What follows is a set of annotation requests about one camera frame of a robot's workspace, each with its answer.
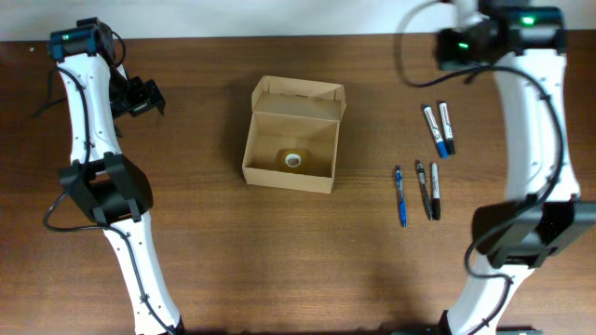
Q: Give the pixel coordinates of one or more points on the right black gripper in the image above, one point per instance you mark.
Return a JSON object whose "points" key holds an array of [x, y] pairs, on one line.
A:
{"points": [[452, 51]]}

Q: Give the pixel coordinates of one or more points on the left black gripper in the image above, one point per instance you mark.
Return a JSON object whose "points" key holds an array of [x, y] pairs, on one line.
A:
{"points": [[141, 100]]}

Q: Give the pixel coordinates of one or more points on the blue capped whiteboard marker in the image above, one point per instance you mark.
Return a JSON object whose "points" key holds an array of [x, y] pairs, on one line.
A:
{"points": [[435, 131]]}

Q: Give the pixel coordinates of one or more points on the black capped whiteboard marker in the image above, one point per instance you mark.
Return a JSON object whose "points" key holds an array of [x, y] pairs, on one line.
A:
{"points": [[447, 127]]}

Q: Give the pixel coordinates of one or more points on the blue ballpoint pen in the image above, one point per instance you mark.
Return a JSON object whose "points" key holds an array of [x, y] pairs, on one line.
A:
{"points": [[401, 197]]}

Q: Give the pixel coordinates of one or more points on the brown cardboard box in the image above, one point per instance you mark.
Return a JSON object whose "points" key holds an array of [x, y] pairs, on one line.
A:
{"points": [[289, 113]]}

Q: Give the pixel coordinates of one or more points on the yellow adhesive tape roll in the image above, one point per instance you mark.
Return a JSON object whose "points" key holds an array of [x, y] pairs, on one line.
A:
{"points": [[296, 160]]}

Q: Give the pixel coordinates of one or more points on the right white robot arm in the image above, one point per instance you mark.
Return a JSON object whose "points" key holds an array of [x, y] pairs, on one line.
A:
{"points": [[524, 47]]}

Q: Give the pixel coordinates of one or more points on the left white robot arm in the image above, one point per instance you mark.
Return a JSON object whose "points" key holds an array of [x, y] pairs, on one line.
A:
{"points": [[112, 192]]}

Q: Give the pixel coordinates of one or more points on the black ballpoint pen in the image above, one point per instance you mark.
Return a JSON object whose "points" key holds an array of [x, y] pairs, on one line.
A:
{"points": [[422, 179]]}

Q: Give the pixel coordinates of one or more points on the black permanent marker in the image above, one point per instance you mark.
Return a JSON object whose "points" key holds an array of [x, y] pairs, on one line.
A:
{"points": [[435, 193]]}

